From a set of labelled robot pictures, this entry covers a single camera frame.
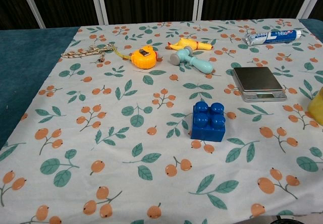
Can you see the blue toy building block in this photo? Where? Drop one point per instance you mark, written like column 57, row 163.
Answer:
column 205, row 130

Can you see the blue white toothpaste tube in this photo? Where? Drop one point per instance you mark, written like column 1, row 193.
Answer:
column 272, row 36

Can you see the teal velvet table cover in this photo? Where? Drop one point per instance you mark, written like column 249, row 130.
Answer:
column 25, row 57

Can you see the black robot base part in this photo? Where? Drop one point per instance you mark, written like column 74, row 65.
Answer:
column 286, row 220

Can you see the silver digital kitchen scale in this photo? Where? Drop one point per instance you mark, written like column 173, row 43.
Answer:
column 257, row 79

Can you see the yellow rubber chicken toy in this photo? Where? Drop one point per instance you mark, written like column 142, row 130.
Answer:
column 188, row 43

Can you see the yellow rounded object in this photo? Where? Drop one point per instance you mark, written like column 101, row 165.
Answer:
column 317, row 108

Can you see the light blue toy hammer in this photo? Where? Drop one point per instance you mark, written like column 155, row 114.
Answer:
column 199, row 63

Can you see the floral fruit print tablecloth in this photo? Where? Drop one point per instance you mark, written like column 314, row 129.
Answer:
column 126, row 158

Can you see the orange tape measure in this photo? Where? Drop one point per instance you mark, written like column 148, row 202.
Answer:
column 143, row 60

